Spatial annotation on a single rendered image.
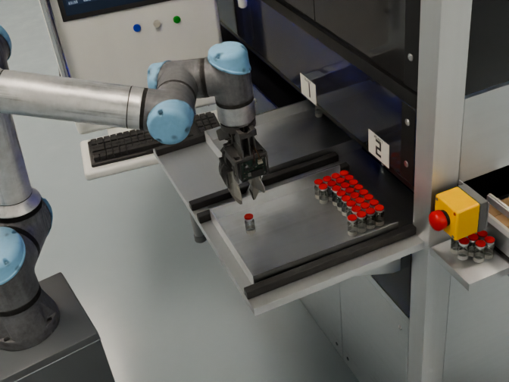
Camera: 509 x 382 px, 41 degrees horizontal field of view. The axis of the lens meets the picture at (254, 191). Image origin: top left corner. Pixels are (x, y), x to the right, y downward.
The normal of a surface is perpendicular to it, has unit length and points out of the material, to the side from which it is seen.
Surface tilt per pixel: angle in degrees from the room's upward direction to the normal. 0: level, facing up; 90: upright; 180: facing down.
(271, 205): 0
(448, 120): 90
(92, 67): 90
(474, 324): 90
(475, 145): 90
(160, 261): 0
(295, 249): 0
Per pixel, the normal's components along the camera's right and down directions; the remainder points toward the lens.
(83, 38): 0.27, 0.54
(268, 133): -0.11, -0.81
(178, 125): -0.02, 0.58
